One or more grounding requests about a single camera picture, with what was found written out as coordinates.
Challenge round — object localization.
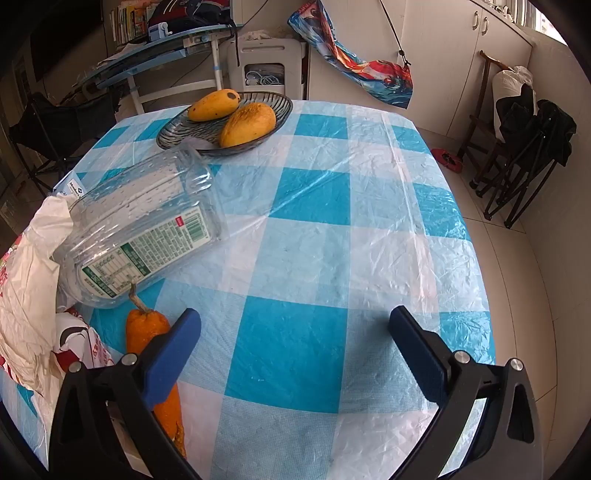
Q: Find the red white snack bag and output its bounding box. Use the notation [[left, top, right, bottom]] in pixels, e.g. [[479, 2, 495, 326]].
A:
[[1, 234, 115, 386]]

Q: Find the clear plastic jar with label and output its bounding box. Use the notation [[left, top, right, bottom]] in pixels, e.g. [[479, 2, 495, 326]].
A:
[[53, 146, 226, 309]]

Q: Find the white plastic bag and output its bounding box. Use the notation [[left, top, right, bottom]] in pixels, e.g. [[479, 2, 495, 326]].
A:
[[1, 195, 75, 400]]

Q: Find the blue white checkered tablecloth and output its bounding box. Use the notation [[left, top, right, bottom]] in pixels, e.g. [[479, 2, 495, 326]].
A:
[[0, 98, 498, 480]]

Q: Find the black folded chair with clothes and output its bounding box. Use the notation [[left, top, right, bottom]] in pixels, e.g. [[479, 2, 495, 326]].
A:
[[458, 51, 577, 229]]

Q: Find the dark glass fruit plate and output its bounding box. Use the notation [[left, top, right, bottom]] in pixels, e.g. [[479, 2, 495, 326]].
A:
[[156, 91, 294, 157]]

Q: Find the black folding camp chair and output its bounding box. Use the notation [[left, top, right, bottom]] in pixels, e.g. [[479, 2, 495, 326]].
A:
[[8, 92, 119, 195]]

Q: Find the speckled yellow mango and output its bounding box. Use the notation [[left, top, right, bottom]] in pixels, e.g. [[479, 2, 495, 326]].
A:
[[218, 102, 276, 148]]

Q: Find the yellow mango with dark spot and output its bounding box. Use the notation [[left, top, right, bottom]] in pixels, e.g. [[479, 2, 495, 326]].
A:
[[187, 89, 240, 122]]

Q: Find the colourful hanging fabric bag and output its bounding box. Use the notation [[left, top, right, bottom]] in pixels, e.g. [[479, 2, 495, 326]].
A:
[[287, 1, 413, 109]]

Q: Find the blue white study desk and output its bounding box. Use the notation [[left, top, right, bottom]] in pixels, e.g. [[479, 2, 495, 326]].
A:
[[75, 25, 235, 115]]

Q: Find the white cabinet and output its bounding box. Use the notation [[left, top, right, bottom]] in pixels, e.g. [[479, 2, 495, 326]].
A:
[[325, 1, 533, 139]]

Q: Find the row of books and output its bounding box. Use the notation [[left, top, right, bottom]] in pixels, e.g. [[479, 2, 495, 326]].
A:
[[108, 1, 158, 46]]

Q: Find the dark blue backpack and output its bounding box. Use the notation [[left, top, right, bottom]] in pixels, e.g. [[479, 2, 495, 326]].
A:
[[148, 0, 235, 33]]

